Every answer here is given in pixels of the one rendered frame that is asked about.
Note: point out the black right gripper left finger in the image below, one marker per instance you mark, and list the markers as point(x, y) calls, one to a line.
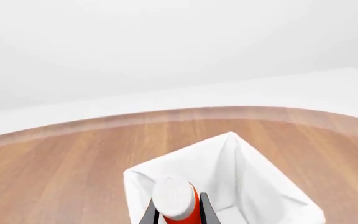
point(150, 215)

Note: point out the white basket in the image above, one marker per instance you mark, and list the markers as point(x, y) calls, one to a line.
point(253, 182)

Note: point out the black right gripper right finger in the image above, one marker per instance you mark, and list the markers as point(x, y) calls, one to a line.
point(207, 210)

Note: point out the red ketchup bottle white cap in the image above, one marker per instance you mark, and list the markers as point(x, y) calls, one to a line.
point(174, 198)

